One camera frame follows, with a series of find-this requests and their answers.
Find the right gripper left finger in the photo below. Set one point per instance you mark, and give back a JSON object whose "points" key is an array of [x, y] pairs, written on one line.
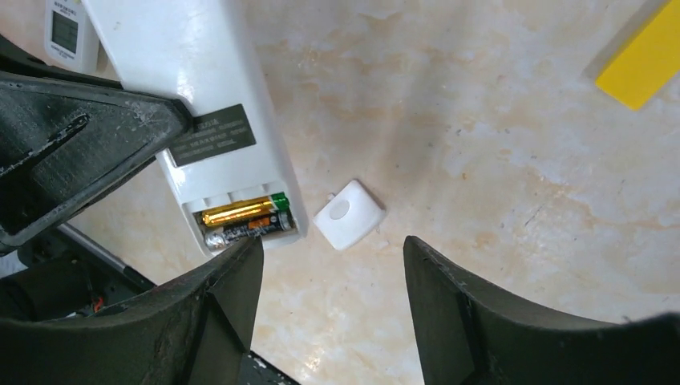
{"points": [[195, 329]]}

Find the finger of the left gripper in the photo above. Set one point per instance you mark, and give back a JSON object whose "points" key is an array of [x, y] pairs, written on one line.
{"points": [[68, 139]]}

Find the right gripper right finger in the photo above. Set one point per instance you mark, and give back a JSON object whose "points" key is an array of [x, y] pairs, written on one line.
{"points": [[471, 331]]}

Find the dark small battery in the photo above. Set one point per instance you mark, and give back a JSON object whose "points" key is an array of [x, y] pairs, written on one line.
{"points": [[225, 235]]}

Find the gold battery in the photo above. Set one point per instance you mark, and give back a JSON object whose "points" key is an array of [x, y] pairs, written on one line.
{"points": [[244, 210]]}

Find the white remote control back up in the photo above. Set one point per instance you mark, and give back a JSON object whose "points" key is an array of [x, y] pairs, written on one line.
{"points": [[201, 53]]}

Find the white battery cover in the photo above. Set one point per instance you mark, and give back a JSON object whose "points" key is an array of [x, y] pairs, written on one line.
{"points": [[349, 216]]}

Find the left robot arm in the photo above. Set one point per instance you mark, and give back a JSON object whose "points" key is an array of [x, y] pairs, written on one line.
{"points": [[65, 272]]}

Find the white remote with buttons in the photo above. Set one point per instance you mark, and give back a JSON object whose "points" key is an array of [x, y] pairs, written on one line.
{"points": [[70, 37]]}

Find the yellow block centre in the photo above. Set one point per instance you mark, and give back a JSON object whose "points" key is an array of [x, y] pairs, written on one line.
{"points": [[641, 58]]}

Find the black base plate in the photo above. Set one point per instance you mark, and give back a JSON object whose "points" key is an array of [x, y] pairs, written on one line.
{"points": [[255, 370]]}

